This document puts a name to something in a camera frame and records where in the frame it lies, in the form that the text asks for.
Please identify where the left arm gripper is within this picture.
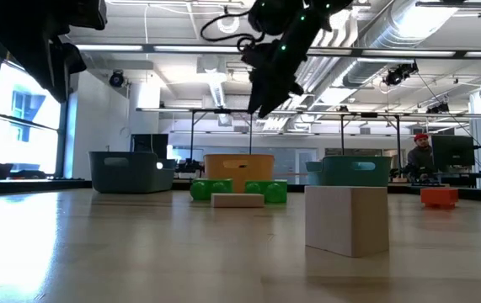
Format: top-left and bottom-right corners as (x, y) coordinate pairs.
(0, 0), (109, 104)

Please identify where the orange plastic bin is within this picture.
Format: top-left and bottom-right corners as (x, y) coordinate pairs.
(203, 153), (275, 194)

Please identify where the black metal frame stand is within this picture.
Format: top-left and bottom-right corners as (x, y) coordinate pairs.
(339, 111), (402, 180)
(189, 108), (254, 167)

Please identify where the teal plastic bin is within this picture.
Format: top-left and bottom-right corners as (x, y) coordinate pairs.
(306, 155), (393, 189)

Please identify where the white ceiling duct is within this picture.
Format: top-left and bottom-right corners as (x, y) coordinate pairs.
(196, 54), (235, 127)

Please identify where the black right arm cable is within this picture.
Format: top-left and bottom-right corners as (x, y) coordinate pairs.
(199, 8), (266, 51)

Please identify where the silver ceiling ventilation duct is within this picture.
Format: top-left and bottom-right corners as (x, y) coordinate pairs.
(302, 0), (462, 127)

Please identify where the orange-red plastic building brick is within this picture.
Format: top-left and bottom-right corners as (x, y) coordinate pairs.
(420, 187), (460, 210)

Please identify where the person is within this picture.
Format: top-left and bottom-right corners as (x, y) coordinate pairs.
(405, 133), (435, 180)

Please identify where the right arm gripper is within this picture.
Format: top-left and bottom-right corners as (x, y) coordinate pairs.
(240, 40), (308, 119)

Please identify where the black computer monitor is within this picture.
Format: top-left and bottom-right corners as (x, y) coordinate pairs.
(130, 133), (169, 155)
(431, 134), (476, 167)

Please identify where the pale wooden cube block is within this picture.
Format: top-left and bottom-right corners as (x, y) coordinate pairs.
(304, 185), (390, 258)

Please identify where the black aluminium table frame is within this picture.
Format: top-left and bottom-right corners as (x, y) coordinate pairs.
(0, 178), (481, 203)

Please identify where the dark green plastic bin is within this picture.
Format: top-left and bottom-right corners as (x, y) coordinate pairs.
(88, 151), (176, 194)

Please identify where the large bright window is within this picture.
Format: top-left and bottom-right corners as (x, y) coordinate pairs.
(0, 62), (67, 176)

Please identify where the black ceiling spotlight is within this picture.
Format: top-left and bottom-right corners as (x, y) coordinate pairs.
(109, 70), (126, 88)
(385, 61), (419, 87)
(425, 100), (451, 114)

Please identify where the white ring ceiling fixture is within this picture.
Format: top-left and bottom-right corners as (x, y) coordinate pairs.
(216, 12), (241, 35)

